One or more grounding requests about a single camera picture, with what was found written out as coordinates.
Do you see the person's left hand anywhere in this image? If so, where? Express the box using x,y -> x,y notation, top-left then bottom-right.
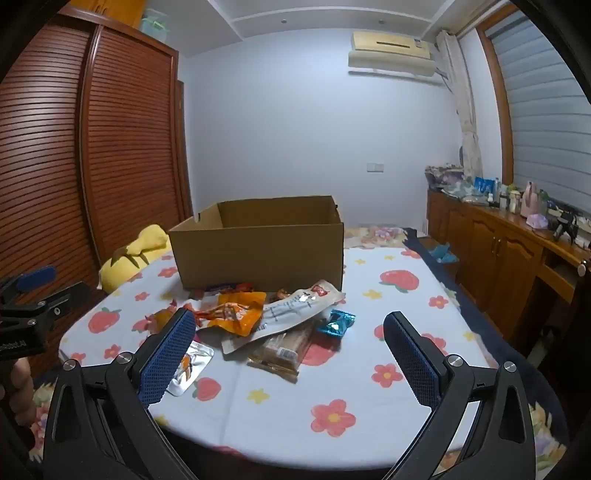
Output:
0,357 -> 37,428

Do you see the floral beige curtain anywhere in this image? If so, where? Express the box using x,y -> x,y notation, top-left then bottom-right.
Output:
434,30 -> 485,178

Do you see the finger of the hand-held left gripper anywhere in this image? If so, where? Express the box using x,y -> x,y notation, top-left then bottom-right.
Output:
0,266 -> 57,305
0,282 -> 92,326

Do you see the clear sandwich cake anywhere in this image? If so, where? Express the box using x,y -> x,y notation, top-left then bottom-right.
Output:
247,323 -> 319,381

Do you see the floral bedspread dark blue border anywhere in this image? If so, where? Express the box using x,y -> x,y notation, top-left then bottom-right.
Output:
28,224 -> 571,467

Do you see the wooden window frame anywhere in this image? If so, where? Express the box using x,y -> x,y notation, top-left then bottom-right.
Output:
475,23 -> 515,185

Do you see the grey window blind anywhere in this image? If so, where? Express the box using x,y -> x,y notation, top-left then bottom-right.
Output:
487,18 -> 591,208

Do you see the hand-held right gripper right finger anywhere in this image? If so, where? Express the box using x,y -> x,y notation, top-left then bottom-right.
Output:
382,311 -> 550,480

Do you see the brown candy wrapper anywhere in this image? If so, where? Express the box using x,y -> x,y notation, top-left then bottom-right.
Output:
145,308 -> 178,333

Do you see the wooden sideboard cabinet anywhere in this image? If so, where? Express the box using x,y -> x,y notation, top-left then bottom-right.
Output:
425,187 -> 591,342

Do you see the yellow plush toy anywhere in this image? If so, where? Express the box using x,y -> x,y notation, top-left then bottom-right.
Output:
98,224 -> 174,292

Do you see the teal cloth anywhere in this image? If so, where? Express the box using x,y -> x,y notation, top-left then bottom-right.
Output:
429,244 -> 460,264

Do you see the pink bottle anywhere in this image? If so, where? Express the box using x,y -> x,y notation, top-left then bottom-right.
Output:
521,181 -> 539,217

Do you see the long white snack packet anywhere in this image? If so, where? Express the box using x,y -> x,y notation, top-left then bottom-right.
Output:
221,279 -> 347,355

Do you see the green storage box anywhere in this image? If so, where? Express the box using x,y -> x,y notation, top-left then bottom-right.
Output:
139,9 -> 171,40

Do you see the pile of floral cloth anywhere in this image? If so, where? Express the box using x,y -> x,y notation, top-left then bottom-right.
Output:
425,162 -> 476,199

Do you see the small black tripod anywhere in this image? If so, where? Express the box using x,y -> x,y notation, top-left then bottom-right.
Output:
551,208 -> 583,243

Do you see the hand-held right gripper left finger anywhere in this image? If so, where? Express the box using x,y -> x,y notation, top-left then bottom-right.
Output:
42,308 -> 204,480

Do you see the orange snack packet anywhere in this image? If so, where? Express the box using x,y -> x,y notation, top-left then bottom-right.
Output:
194,291 -> 267,337

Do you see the brown cardboard box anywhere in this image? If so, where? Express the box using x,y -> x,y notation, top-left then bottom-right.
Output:
167,195 -> 346,296

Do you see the brown wooden door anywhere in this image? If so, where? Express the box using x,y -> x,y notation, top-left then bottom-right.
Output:
175,80 -> 195,222

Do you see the navy snack packet food photo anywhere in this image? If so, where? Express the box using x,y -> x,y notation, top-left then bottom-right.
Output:
203,283 -> 254,296

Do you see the silver packet orange print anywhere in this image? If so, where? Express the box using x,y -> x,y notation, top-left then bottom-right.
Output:
166,342 -> 215,398

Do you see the group of small bottles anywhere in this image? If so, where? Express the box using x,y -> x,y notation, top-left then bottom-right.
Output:
492,178 -> 525,213

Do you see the teal candy wrapper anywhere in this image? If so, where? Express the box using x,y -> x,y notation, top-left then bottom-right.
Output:
315,310 -> 356,339

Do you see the brown slatted wooden wardrobe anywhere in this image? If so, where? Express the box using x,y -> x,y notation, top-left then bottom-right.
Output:
0,7 -> 195,324

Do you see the beige air conditioner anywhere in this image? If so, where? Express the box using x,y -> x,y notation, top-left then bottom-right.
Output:
347,30 -> 437,77

